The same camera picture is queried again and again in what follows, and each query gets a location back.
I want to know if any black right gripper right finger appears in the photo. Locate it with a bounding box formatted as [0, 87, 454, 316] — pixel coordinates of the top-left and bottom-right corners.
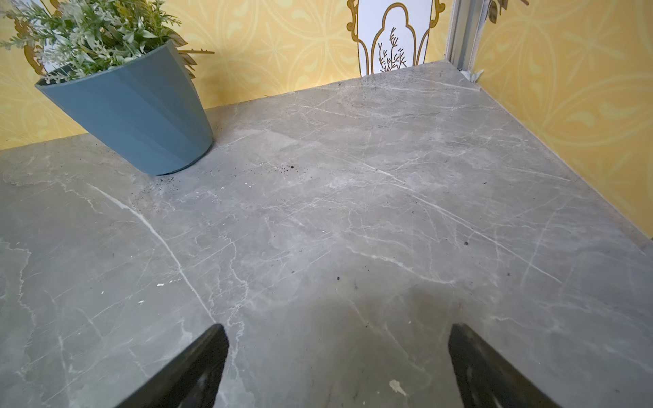
[448, 323, 558, 408]

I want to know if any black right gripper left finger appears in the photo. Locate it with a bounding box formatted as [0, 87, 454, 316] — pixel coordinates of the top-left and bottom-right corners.
[119, 324, 229, 408]

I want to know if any blue pot green plant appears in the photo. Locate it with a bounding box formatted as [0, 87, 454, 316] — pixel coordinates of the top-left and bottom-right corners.
[1, 1, 214, 175]

